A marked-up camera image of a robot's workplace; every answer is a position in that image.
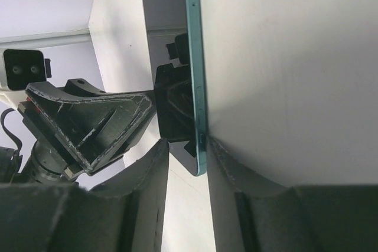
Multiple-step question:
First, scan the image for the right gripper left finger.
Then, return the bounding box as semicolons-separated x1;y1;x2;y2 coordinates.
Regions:
1;139;169;251

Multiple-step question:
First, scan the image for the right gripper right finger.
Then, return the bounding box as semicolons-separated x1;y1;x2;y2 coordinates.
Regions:
206;138;377;251

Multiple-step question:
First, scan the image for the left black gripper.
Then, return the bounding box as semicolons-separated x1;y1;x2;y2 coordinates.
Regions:
18;78;154;180

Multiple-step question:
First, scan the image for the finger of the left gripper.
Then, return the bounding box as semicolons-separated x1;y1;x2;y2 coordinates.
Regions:
154;33;196;158

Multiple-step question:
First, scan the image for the blue-edged black phone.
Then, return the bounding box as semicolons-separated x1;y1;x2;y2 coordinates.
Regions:
142;0;207;176

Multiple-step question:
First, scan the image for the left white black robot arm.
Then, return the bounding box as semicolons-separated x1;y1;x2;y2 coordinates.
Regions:
1;33;197;184

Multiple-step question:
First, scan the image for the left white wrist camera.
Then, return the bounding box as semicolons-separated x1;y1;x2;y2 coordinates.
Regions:
1;48;52;110

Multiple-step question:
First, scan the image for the left aluminium frame post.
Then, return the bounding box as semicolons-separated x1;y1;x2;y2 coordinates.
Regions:
1;29;92;50

